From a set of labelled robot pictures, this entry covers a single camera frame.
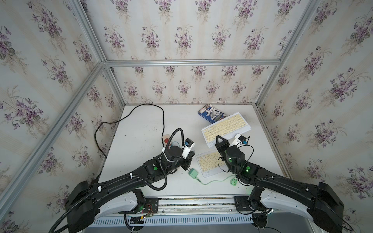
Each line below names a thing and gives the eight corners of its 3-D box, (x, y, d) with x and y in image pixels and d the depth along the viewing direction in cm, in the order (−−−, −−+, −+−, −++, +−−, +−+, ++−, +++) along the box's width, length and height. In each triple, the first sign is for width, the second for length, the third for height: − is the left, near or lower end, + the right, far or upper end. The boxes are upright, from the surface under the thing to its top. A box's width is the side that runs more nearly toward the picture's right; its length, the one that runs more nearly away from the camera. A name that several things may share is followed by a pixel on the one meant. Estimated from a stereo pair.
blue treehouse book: (197, 114, 115) (197, 111, 113) (207, 105, 122) (208, 102, 119) (215, 126, 108) (216, 123, 105) (225, 116, 115) (226, 113, 112)
